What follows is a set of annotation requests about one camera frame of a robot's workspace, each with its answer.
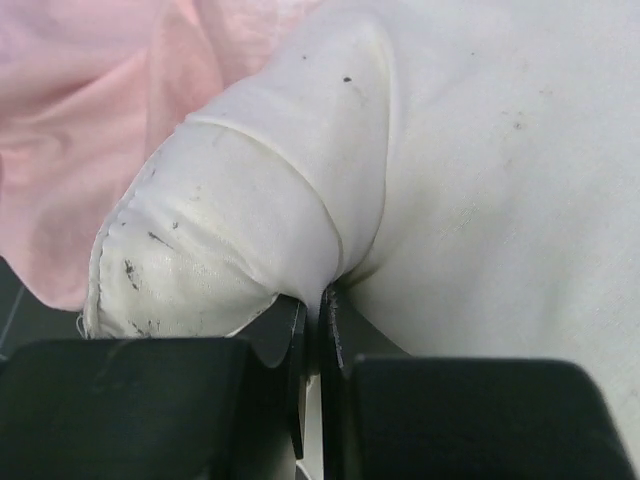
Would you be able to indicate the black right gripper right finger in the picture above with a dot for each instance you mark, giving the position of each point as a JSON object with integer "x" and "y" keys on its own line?
{"x": 387, "y": 415}

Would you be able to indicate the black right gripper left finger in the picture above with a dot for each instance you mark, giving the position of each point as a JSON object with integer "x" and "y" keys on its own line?
{"x": 180, "y": 408}

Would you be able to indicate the white pillow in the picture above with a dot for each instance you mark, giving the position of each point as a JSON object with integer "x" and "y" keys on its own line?
{"x": 469, "y": 170}

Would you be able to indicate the pink purple printed pillowcase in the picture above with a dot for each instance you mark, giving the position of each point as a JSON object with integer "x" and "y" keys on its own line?
{"x": 89, "y": 89}

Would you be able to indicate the black gridded work mat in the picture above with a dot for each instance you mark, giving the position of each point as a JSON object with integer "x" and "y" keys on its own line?
{"x": 25, "y": 320}

